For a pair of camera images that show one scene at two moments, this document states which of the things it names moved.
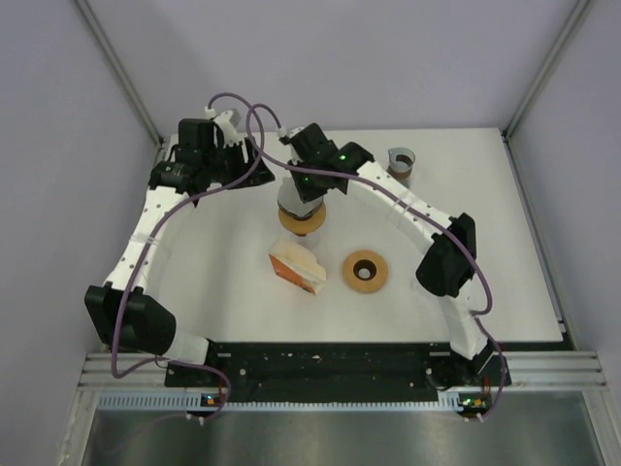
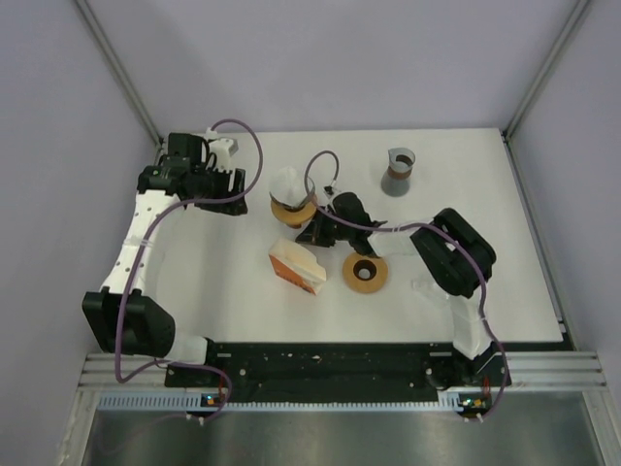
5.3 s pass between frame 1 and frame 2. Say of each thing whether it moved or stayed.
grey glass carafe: stayed
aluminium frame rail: stayed
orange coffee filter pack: stayed
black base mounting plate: stayed
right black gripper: moved
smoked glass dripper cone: moved
